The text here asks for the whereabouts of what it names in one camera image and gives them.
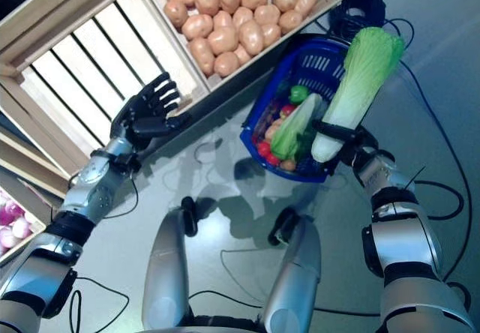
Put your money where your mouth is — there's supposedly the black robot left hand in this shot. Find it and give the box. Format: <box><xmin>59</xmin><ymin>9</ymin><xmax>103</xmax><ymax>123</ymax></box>
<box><xmin>110</xmin><ymin>72</ymin><xmax>192</xmax><ymax>152</ymax></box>

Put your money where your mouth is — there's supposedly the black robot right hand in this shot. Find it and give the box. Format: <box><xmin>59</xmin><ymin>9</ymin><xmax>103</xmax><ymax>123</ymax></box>
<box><xmin>310</xmin><ymin>118</ymin><xmax>380</xmax><ymax>169</ymax></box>

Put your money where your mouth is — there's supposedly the blue plastic shopping basket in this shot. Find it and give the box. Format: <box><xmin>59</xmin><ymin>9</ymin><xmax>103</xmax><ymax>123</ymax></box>
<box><xmin>239</xmin><ymin>34</ymin><xmax>352</xmax><ymax>184</ymax></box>

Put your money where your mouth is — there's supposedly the green toy bell pepper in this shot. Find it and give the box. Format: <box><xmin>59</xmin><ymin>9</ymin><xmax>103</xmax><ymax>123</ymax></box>
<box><xmin>289</xmin><ymin>85</ymin><xmax>311</xmax><ymax>104</ymax></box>

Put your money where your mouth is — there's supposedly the red toy apple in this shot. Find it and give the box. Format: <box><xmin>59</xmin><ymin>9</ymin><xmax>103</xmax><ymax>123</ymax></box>
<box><xmin>280</xmin><ymin>103</ymin><xmax>299</xmax><ymax>120</ymax></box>

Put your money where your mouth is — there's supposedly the orange round produce on shelf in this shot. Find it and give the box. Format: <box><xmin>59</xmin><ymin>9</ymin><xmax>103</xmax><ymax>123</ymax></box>
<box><xmin>214</xmin><ymin>51</ymin><xmax>241</xmax><ymax>78</ymax></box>

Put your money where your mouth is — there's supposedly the red toy pepper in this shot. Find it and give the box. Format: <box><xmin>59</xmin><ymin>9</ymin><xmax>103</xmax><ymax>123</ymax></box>
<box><xmin>256</xmin><ymin>141</ymin><xmax>281</xmax><ymax>165</ymax></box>

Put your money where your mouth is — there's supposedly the black robot left foot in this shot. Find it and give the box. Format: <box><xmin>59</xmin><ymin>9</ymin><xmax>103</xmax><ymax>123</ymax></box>
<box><xmin>181</xmin><ymin>196</ymin><xmax>198</xmax><ymax>236</ymax></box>

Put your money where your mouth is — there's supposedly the black robot foot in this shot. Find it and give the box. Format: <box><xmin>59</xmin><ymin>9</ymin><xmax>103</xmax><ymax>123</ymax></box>
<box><xmin>268</xmin><ymin>208</ymin><xmax>297</xmax><ymax>246</ymax></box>
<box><xmin>181</xmin><ymin>196</ymin><xmax>198</xmax><ymax>236</ymax></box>

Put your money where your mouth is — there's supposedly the black robot right foot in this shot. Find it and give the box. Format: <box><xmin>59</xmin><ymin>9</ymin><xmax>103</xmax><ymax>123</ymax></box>
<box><xmin>268</xmin><ymin>208</ymin><xmax>297</xmax><ymax>246</ymax></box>

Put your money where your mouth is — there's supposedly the wooden crate with white slats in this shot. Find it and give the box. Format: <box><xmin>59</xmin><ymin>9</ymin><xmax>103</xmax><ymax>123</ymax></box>
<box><xmin>0</xmin><ymin>0</ymin><xmax>209</xmax><ymax>173</ymax></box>

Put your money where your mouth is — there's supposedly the wooden tiered display stand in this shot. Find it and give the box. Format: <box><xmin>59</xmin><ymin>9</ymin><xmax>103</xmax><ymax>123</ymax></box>
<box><xmin>0</xmin><ymin>0</ymin><xmax>350</xmax><ymax>270</ymax></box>

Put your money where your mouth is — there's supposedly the silver robot left leg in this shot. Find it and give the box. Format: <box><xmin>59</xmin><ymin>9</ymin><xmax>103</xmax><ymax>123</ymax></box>
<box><xmin>141</xmin><ymin>196</ymin><xmax>198</xmax><ymax>332</ymax></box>

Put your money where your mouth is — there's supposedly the purple toy onion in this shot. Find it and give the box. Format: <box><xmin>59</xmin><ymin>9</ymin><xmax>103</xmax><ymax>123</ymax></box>
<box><xmin>0</xmin><ymin>231</ymin><xmax>18</xmax><ymax>257</ymax></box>
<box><xmin>0</xmin><ymin>193</ymin><xmax>26</xmax><ymax>225</ymax></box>
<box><xmin>7</xmin><ymin>222</ymin><xmax>34</xmax><ymax>242</ymax></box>

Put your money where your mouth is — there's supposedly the wooden onion crate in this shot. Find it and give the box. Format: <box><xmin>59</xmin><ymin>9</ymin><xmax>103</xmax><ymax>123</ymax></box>
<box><xmin>0</xmin><ymin>177</ymin><xmax>48</xmax><ymax>269</ymax></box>

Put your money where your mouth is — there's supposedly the grey robot waist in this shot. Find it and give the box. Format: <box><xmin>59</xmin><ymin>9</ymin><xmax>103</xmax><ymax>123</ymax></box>
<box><xmin>179</xmin><ymin>312</ymin><xmax>271</xmax><ymax>333</ymax></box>

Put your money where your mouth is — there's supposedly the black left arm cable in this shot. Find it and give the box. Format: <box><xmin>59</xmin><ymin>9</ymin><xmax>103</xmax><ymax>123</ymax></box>
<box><xmin>69</xmin><ymin>162</ymin><xmax>140</xmax><ymax>333</ymax></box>

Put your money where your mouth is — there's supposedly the long black floor cable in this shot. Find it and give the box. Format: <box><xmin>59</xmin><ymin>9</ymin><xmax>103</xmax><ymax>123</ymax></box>
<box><xmin>385</xmin><ymin>17</ymin><xmax>472</xmax><ymax>285</ymax></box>

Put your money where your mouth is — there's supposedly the coiled black cable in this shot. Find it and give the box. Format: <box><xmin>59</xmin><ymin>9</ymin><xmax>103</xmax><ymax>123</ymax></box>
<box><xmin>329</xmin><ymin>0</ymin><xmax>387</xmax><ymax>34</ymax></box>

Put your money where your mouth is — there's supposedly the black tether cable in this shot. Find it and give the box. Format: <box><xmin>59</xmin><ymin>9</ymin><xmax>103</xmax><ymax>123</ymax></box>
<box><xmin>187</xmin><ymin>248</ymin><xmax>382</xmax><ymax>319</ymax></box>

